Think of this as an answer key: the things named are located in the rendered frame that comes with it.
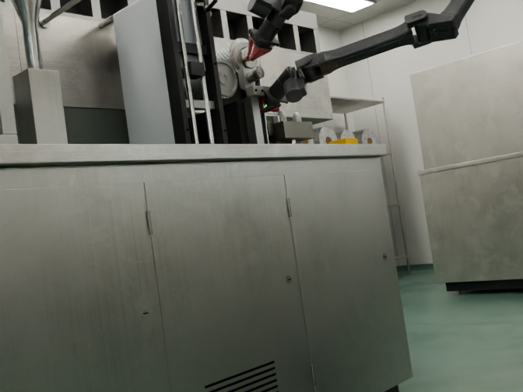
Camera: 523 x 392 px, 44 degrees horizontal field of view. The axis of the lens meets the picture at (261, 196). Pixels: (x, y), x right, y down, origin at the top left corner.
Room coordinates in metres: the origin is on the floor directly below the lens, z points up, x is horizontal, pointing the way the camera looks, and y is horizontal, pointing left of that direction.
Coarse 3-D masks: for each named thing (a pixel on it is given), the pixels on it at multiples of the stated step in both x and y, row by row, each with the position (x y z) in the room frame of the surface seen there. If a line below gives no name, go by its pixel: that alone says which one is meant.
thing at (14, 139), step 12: (0, 0) 1.30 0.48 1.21; (0, 12) 1.30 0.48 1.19; (0, 24) 1.30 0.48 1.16; (0, 36) 1.29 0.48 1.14; (0, 48) 1.29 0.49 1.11; (0, 60) 1.29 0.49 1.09; (0, 72) 1.29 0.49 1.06; (0, 84) 1.29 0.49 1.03; (0, 96) 1.28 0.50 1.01; (0, 108) 1.28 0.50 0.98; (12, 108) 1.30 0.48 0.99; (0, 120) 1.28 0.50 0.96; (12, 120) 1.30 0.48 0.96; (0, 132) 1.29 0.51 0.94; (12, 132) 1.30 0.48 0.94
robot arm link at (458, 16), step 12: (456, 0) 1.97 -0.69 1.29; (468, 0) 1.96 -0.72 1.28; (444, 12) 1.95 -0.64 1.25; (456, 12) 1.94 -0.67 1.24; (420, 24) 1.96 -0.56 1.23; (432, 24) 1.94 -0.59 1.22; (444, 24) 1.93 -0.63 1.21; (456, 24) 1.94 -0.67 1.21; (420, 36) 2.00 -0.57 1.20; (432, 36) 1.98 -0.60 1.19; (444, 36) 1.97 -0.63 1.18; (456, 36) 1.97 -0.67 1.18
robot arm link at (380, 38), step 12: (420, 12) 1.96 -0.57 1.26; (408, 24) 1.96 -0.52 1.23; (372, 36) 2.03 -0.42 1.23; (384, 36) 2.01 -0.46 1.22; (396, 36) 1.99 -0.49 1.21; (408, 36) 1.99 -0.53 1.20; (336, 48) 2.07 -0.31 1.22; (348, 48) 2.05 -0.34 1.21; (360, 48) 2.02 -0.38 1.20; (372, 48) 2.02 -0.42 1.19; (384, 48) 2.02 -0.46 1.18; (312, 60) 2.07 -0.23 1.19; (324, 60) 2.05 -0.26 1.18; (336, 60) 2.05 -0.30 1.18; (348, 60) 2.05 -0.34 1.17; (360, 60) 2.06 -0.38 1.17; (312, 72) 2.08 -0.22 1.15; (324, 72) 2.08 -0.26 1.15
